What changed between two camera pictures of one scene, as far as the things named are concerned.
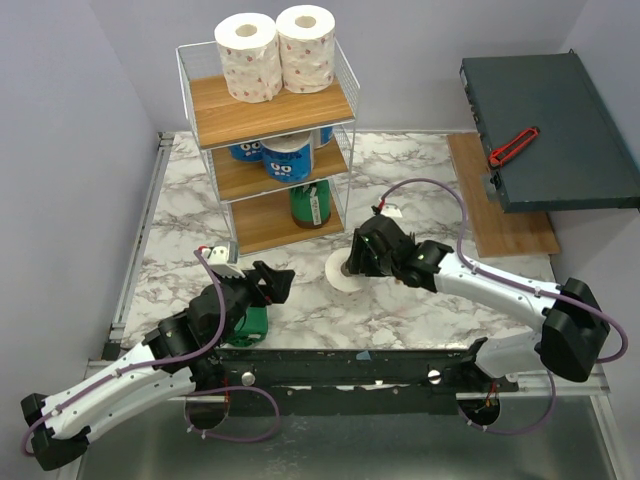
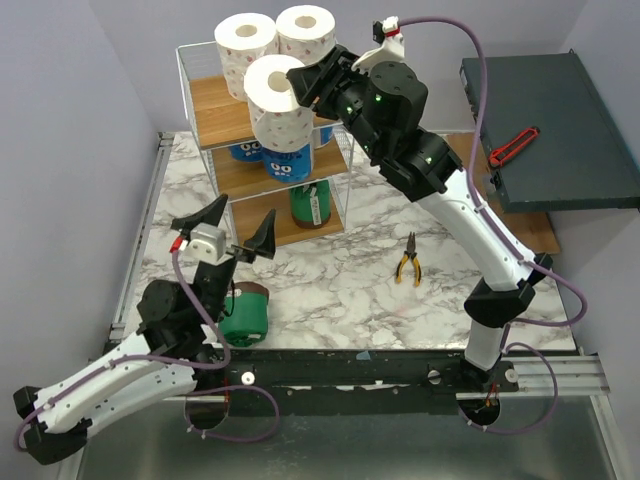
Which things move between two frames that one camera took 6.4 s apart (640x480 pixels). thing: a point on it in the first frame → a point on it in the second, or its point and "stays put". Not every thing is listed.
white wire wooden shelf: (282, 160) stays put
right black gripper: (362, 255) → (329, 76)
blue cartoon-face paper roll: (247, 152) stays put
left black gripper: (276, 288) → (262, 243)
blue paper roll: (325, 133) stays put
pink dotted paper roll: (250, 53) stays put
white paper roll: (306, 37) stays put
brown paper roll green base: (311, 204) stays put
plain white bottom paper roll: (335, 275) → (280, 123)
